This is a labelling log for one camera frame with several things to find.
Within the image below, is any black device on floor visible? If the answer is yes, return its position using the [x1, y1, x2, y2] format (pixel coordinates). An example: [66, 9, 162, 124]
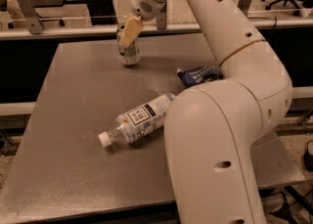
[303, 140, 313, 172]

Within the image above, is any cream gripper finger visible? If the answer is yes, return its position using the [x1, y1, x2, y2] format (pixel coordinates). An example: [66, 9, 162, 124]
[119, 16, 144, 47]

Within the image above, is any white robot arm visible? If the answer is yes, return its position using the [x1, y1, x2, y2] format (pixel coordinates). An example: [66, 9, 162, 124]
[122, 0, 292, 224]

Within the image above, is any left metal glass bracket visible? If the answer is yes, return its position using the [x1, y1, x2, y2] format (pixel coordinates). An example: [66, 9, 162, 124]
[17, 0, 44, 34]

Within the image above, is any blue chip bag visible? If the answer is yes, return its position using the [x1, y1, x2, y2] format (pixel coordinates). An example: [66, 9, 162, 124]
[176, 67, 224, 87]

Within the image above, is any green and white 7up can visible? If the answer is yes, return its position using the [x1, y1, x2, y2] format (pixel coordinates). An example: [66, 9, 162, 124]
[116, 23, 141, 66]

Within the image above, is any middle metal glass bracket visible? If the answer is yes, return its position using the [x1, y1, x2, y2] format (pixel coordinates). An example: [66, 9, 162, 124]
[156, 4, 167, 29]

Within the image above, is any clear plastic water bottle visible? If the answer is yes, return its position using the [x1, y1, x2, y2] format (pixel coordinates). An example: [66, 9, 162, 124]
[98, 93, 175, 147]

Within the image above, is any glass barrier panel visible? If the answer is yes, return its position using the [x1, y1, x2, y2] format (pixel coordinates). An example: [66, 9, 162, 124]
[0, 0, 313, 31]

